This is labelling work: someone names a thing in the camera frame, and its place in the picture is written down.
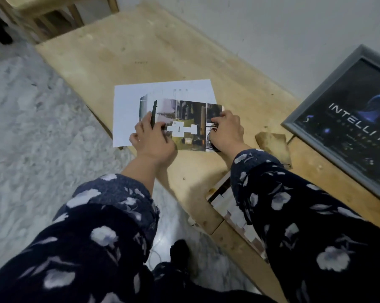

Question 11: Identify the person's right hand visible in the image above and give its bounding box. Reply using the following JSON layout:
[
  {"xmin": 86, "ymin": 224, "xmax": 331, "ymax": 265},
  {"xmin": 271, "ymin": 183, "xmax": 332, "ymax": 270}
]
[{"xmin": 207, "ymin": 110, "xmax": 252, "ymax": 155}]

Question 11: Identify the person's left hand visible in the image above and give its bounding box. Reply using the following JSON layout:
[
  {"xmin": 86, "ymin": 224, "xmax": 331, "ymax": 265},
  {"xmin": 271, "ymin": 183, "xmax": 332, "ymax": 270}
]
[{"xmin": 129, "ymin": 111, "xmax": 178, "ymax": 169}]

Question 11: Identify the black car brochure print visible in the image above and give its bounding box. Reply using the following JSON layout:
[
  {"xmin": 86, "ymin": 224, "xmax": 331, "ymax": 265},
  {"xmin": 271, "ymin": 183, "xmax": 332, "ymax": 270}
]
[{"xmin": 150, "ymin": 98, "xmax": 224, "ymax": 152}]

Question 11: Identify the brown wiping cloth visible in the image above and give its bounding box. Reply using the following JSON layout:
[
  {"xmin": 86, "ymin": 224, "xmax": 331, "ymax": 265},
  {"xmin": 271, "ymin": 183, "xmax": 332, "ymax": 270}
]
[{"xmin": 254, "ymin": 131, "xmax": 293, "ymax": 170}]

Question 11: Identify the white logo print sheet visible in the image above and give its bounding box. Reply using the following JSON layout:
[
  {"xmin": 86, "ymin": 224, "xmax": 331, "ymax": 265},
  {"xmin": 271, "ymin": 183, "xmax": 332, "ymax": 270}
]
[{"xmin": 112, "ymin": 79, "xmax": 217, "ymax": 148}]

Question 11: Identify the grey picture frame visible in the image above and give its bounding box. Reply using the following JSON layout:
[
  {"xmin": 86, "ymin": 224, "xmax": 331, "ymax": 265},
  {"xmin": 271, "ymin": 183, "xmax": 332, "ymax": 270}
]
[{"xmin": 281, "ymin": 44, "xmax": 380, "ymax": 205}]

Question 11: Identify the pale paper sheet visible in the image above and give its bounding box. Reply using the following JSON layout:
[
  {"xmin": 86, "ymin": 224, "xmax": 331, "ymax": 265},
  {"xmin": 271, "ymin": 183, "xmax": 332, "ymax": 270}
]
[{"xmin": 206, "ymin": 173, "xmax": 270, "ymax": 262}]

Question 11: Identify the person's right forearm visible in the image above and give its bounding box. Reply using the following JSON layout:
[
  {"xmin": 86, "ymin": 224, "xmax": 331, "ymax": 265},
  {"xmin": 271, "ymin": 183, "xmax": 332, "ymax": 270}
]
[{"xmin": 229, "ymin": 149, "xmax": 380, "ymax": 303}]

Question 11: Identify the person's left forearm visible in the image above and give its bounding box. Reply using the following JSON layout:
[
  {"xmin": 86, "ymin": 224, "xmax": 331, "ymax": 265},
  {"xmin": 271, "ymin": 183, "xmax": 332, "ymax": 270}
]
[{"xmin": 0, "ymin": 154, "xmax": 161, "ymax": 303}]

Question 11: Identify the person's right foot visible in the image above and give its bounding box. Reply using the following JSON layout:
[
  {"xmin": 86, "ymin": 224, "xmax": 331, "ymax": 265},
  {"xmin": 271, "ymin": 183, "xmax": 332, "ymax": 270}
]
[{"xmin": 170, "ymin": 239, "xmax": 190, "ymax": 268}]

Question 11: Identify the person's dark floral dress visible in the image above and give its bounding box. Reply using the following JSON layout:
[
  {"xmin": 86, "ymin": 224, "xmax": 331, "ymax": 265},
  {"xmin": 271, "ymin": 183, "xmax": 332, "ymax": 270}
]
[{"xmin": 145, "ymin": 261, "xmax": 276, "ymax": 303}]

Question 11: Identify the small wooden bench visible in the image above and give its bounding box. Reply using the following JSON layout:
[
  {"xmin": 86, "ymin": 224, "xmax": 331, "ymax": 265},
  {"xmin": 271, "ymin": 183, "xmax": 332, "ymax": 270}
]
[{"xmin": 0, "ymin": 0, "xmax": 120, "ymax": 45}]

